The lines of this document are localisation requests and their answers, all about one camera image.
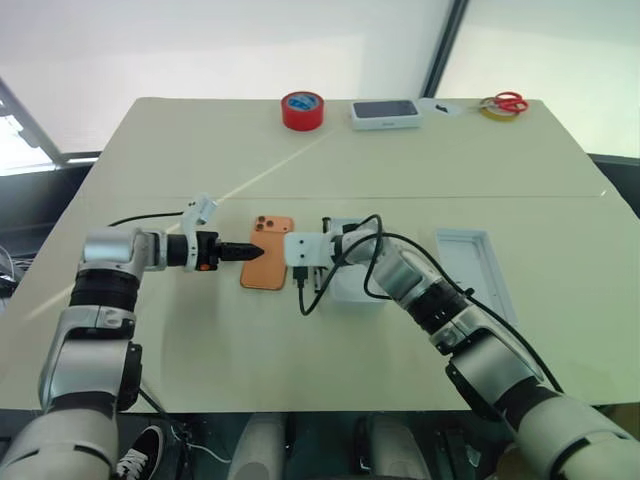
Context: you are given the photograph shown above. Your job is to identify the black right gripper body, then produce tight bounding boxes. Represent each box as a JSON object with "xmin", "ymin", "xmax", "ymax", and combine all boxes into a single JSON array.
[{"xmin": 310, "ymin": 216, "xmax": 333, "ymax": 294}]

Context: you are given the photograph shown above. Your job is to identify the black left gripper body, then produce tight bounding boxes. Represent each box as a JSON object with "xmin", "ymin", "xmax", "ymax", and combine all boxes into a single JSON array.
[{"xmin": 194, "ymin": 231, "xmax": 222, "ymax": 273}]

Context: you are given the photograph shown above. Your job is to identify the white phone box base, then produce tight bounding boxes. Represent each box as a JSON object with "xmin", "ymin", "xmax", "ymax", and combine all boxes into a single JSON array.
[{"xmin": 327, "ymin": 215, "xmax": 390, "ymax": 306}]

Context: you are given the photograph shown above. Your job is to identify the white phone box lid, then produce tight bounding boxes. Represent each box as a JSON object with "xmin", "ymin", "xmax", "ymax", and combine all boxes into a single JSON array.
[{"xmin": 435, "ymin": 227, "xmax": 519, "ymax": 322}]

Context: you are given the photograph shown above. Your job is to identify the white box with phone print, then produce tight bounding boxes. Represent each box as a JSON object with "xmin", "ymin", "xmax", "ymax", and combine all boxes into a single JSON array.
[{"xmin": 350, "ymin": 99, "xmax": 425, "ymax": 133}]

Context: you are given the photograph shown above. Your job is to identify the orange smartphone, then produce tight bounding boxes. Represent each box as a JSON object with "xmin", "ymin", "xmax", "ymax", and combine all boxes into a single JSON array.
[{"xmin": 239, "ymin": 214, "xmax": 297, "ymax": 292}]

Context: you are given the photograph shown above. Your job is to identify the red tape roll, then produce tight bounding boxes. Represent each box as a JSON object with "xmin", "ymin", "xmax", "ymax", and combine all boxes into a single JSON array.
[{"xmin": 280, "ymin": 90, "xmax": 326, "ymax": 133}]

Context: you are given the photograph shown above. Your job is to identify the pale rounded shape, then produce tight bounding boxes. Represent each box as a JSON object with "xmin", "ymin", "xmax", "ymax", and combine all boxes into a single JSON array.
[
  {"xmin": 228, "ymin": 413, "xmax": 288, "ymax": 480},
  {"xmin": 356, "ymin": 414, "xmax": 433, "ymax": 480}
]

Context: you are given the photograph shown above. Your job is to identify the white paper sheet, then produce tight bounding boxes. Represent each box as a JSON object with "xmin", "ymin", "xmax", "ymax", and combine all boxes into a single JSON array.
[{"xmin": 417, "ymin": 97, "xmax": 462, "ymax": 120}]

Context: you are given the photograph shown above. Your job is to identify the black sneaker with white laces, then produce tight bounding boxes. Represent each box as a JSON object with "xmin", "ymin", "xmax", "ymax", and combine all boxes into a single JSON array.
[{"xmin": 115, "ymin": 424, "xmax": 166, "ymax": 480}]

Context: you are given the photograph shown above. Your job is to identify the yellow tape roll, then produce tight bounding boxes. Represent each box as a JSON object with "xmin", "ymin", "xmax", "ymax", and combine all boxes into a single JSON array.
[{"xmin": 480, "ymin": 97, "xmax": 521, "ymax": 124}]

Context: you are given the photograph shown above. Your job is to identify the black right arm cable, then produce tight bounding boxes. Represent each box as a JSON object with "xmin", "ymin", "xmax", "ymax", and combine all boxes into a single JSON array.
[{"xmin": 291, "ymin": 213, "xmax": 567, "ymax": 396}]

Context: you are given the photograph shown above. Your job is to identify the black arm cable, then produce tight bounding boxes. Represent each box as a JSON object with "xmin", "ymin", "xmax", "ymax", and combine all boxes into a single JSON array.
[
  {"xmin": 291, "ymin": 213, "xmax": 567, "ymax": 396},
  {"xmin": 106, "ymin": 211, "xmax": 190, "ymax": 229}
]

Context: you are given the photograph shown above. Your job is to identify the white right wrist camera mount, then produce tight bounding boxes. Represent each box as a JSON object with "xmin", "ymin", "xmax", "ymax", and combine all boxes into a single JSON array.
[{"xmin": 284, "ymin": 231, "xmax": 332, "ymax": 267}]

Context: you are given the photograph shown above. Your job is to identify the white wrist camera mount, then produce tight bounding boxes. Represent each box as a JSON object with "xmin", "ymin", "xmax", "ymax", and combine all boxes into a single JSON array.
[
  {"xmin": 180, "ymin": 193, "xmax": 220, "ymax": 274},
  {"xmin": 284, "ymin": 231, "xmax": 332, "ymax": 267}
]

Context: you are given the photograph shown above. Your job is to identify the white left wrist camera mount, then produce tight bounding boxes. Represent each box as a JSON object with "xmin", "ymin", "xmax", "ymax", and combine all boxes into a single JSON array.
[{"xmin": 180, "ymin": 193, "xmax": 220, "ymax": 274}]

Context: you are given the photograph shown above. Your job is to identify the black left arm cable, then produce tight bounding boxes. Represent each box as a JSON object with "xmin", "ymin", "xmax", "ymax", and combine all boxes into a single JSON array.
[{"xmin": 106, "ymin": 211, "xmax": 190, "ymax": 229}]

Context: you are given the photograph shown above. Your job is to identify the thin white floor cable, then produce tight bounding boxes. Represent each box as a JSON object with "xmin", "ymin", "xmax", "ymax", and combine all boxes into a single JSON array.
[{"xmin": 169, "ymin": 424, "xmax": 234, "ymax": 464}]

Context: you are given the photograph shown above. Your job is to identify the grey slanted window frame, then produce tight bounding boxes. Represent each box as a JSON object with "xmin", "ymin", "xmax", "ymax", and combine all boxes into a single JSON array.
[{"xmin": 0, "ymin": 74, "xmax": 104, "ymax": 177}]

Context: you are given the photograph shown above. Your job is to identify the red handled scissors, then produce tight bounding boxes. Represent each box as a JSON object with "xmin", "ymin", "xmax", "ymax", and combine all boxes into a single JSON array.
[{"xmin": 491, "ymin": 90, "xmax": 530, "ymax": 114}]

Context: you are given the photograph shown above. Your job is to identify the dark window post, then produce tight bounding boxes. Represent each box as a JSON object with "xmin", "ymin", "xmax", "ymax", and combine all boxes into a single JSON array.
[{"xmin": 420, "ymin": 0, "xmax": 472, "ymax": 100}]

